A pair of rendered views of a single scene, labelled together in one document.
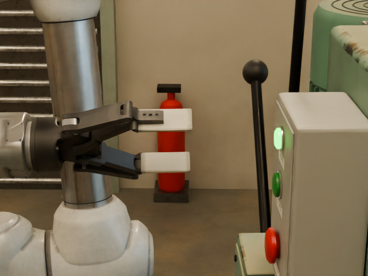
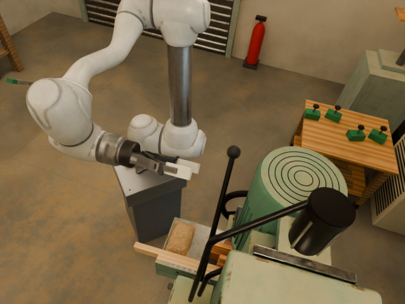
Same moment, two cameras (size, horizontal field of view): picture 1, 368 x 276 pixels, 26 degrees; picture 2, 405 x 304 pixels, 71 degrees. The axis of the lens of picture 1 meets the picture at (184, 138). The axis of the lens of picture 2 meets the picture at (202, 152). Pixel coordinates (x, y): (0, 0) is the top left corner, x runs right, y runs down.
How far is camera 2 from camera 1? 62 cm
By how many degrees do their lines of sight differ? 30
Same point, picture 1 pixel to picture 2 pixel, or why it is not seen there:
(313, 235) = not seen: outside the picture
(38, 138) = (122, 156)
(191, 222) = (254, 81)
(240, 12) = not seen: outside the picture
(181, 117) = (186, 172)
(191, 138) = (265, 42)
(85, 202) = (177, 124)
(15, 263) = (146, 140)
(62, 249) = (166, 140)
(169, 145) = (254, 44)
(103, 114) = (147, 163)
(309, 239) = not seen: outside the picture
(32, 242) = (155, 133)
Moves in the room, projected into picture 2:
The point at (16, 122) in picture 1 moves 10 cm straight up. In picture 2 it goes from (112, 146) to (106, 119)
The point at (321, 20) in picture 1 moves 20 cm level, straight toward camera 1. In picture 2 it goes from (257, 179) to (212, 275)
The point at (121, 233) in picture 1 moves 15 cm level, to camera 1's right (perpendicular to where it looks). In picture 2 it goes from (190, 139) to (221, 148)
